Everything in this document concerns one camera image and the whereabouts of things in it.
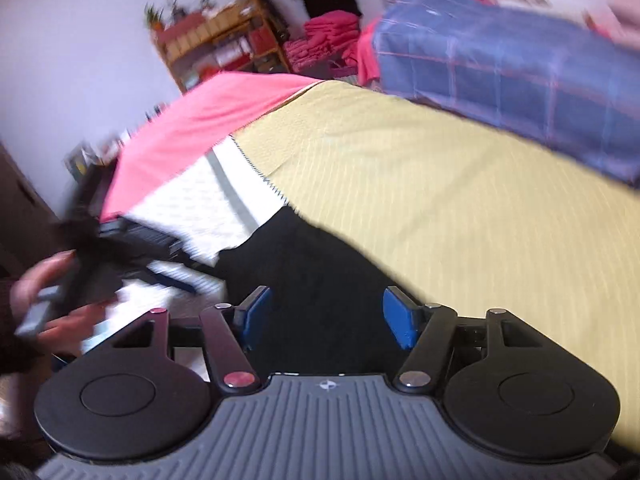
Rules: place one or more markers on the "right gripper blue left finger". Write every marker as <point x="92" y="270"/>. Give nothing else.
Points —
<point x="229" y="334"/>

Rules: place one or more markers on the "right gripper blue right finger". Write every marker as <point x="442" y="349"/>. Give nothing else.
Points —
<point x="426" y="332"/>

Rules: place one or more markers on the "black knit pants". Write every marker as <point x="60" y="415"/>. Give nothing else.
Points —
<point x="326" y="315"/>

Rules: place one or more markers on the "person's left hand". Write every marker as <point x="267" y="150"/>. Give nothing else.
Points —
<point x="37" y="304"/>

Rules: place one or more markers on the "yellow white patterned bedsheet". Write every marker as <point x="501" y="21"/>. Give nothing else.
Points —
<point x="470" y="216"/>

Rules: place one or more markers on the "pink bedsheet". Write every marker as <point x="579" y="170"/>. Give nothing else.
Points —
<point x="189" y="127"/>

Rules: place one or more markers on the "wooden shelf with items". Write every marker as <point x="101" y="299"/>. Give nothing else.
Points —
<point x="244" y="35"/>

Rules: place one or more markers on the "blue plaid folded quilt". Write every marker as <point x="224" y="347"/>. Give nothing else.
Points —
<point x="545" y="79"/>

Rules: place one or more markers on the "red folded fabric stack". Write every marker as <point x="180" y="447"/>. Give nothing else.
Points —
<point x="328" y="47"/>

